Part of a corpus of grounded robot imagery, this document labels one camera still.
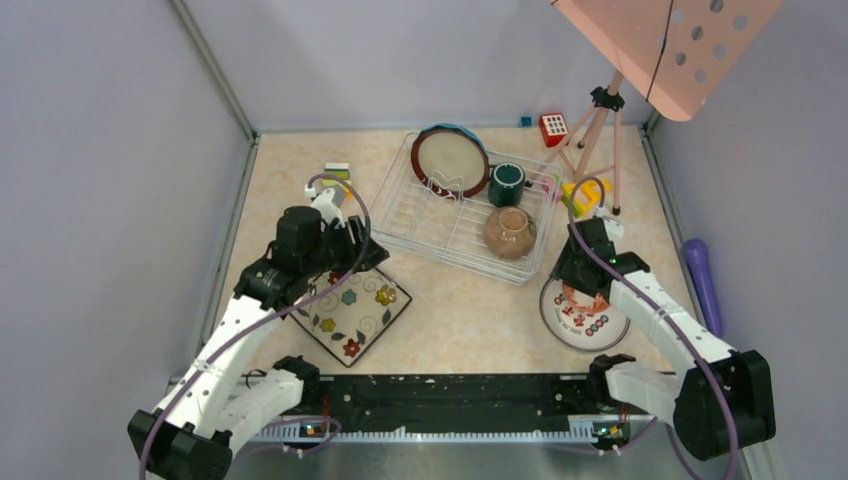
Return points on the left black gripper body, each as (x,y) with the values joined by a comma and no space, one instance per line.
(336,247)

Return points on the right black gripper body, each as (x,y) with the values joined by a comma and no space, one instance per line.
(569,269)

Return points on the orange white patterned bowl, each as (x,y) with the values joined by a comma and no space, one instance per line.
(584,303)

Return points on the brown speckled bowl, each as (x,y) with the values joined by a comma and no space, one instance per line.
(510,232)

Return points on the white wire dish rack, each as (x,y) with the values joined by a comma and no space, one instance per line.
(407,216)

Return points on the dark green mug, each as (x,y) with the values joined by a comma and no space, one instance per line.
(506,185)

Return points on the red rimmed beige plate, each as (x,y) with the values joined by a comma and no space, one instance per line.
(449,164)

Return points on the teal polka dot plate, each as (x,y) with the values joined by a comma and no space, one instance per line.
(455,128)

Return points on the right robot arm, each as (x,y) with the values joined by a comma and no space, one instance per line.
(717,398)

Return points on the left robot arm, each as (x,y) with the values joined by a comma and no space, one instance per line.
(198,429)

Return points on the white round patterned plate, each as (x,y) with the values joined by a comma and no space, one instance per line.
(576,330)

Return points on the square floral glass plate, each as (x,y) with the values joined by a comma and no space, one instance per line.
(354,315)

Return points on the stacked colourful toy bricks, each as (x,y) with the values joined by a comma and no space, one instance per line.
(341,171)

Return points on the pink toy brick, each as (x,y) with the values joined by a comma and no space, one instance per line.
(552,187)

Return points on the red white toy block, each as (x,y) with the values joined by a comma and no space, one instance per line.
(554,128)

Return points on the pink tripod stand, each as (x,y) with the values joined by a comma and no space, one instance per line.
(605,100)

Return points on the pink perforated board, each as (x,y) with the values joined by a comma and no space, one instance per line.
(675,53)

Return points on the yellow toy frame brick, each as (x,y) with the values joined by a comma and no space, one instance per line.
(588,197)

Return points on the purple handled tool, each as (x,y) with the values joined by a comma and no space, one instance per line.
(697,260)

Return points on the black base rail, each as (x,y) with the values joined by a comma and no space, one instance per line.
(442,404)

